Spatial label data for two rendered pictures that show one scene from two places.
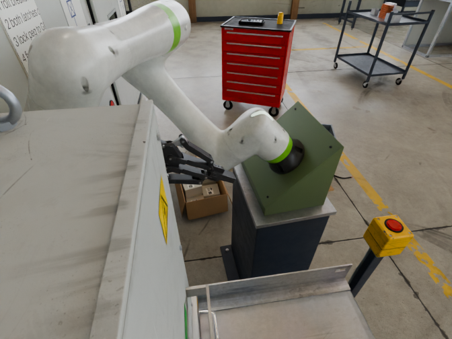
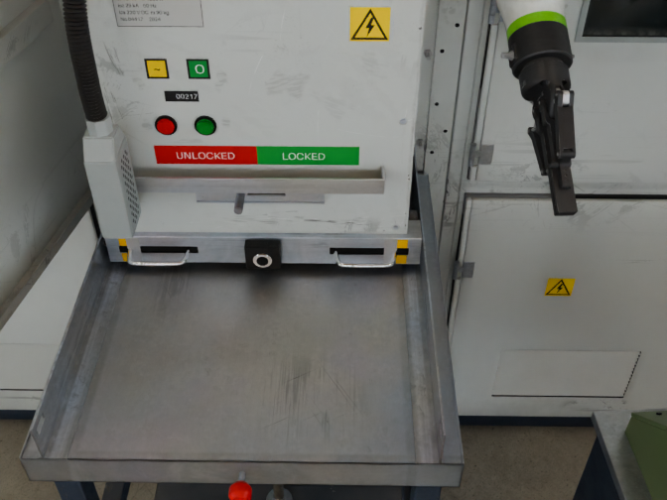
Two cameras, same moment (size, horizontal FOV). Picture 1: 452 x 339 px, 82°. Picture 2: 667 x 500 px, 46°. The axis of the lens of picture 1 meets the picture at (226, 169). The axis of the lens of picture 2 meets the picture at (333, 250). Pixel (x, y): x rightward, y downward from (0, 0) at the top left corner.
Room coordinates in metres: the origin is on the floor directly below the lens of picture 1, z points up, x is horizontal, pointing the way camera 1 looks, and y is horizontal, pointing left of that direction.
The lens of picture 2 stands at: (0.30, -0.95, 1.79)
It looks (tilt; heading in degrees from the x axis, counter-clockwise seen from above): 42 degrees down; 99
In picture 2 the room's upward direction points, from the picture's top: straight up
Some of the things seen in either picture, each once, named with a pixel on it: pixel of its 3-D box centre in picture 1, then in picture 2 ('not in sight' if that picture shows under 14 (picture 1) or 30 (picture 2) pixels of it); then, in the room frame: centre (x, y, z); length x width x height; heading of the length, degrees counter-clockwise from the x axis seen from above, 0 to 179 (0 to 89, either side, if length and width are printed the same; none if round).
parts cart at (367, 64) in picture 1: (375, 42); not in sight; (4.04, -2.15, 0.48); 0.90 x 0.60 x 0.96; 12
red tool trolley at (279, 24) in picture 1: (256, 64); not in sight; (3.02, -0.35, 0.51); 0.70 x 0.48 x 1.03; 72
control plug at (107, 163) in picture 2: not in sight; (112, 179); (-0.18, -0.06, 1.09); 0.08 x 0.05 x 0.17; 99
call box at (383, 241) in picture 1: (387, 235); not in sight; (0.47, -0.49, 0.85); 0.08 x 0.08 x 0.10; 8
